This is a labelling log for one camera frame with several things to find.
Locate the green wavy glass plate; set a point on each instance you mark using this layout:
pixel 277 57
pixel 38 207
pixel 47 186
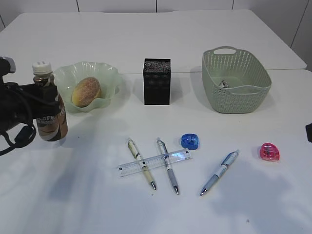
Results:
pixel 67 77

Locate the blue pencil sharpener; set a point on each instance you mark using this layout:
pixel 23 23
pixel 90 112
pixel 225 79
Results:
pixel 190 141

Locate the blue white pen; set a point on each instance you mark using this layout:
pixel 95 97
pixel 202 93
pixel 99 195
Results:
pixel 225 164

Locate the green woven plastic basket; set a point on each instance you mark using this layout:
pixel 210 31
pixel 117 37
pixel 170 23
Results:
pixel 249 82

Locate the clear plastic ruler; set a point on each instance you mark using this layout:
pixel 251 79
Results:
pixel 134 167

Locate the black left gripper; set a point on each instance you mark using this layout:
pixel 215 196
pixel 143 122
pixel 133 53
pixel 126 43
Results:
pixel 17 103

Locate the sugared bread bun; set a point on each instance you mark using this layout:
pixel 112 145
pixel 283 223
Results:
pixel 86 91

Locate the pink pencil sharpener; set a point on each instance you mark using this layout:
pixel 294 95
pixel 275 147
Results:
pixel 269 152

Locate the black mesh pen holder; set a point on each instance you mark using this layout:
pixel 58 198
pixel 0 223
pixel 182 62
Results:
pixel 157 81

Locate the grey grip white pen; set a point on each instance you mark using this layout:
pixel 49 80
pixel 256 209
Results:
pixel 163 150

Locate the cream barrel pen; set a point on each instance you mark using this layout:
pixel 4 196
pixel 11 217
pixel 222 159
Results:
pixel 138 157

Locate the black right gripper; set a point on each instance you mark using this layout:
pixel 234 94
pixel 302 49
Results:
pixel 309 132

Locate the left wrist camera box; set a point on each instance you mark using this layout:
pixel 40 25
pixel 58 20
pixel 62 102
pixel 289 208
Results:
pixel 7 65

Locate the small paper ball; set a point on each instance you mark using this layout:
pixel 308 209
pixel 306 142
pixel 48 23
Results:
pixel 224 84

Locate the brown Nescafe coffee bottle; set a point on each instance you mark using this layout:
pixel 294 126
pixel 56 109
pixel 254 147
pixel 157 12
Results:
pixel 50 128

